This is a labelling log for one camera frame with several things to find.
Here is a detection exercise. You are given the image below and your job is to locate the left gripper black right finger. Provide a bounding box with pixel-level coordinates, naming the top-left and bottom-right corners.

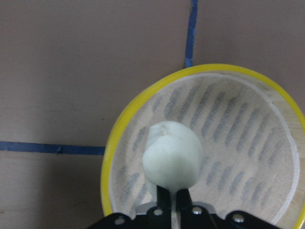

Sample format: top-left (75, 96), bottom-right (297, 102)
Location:
top-left (176, 189), bottom-right (197, 229)

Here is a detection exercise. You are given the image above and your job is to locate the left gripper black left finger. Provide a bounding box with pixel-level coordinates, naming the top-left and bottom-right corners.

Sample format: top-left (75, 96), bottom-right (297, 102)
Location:
top-left (145, 186), bottom-right (172, 229)

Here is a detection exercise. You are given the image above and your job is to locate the white bun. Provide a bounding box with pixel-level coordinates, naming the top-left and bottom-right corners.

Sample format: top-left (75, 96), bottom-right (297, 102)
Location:
top-left (142, 121), bottom-right (203, 198)

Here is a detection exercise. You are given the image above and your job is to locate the bottom yellow steamer layer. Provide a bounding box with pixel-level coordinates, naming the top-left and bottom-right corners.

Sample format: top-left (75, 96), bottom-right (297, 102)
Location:
top-left (101, 64), bottom-right (305, 229)

